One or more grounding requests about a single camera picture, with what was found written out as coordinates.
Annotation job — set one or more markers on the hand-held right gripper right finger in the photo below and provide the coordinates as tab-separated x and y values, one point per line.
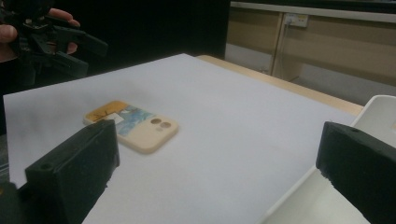
358	168

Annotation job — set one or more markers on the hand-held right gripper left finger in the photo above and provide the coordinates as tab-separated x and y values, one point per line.
71	174

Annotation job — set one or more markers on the white plastic bin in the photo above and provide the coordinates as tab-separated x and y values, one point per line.
311	202

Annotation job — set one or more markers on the beige painted phone case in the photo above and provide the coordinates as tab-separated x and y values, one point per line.
146	133

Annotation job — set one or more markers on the light wooden table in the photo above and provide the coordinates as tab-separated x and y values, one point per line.
280	82

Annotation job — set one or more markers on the light wooden shelf unit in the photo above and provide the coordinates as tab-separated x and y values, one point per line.
342	49

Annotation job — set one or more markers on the white table mat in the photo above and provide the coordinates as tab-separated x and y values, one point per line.
218	124

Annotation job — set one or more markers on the white wall socket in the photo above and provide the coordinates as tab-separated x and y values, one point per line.
296	20

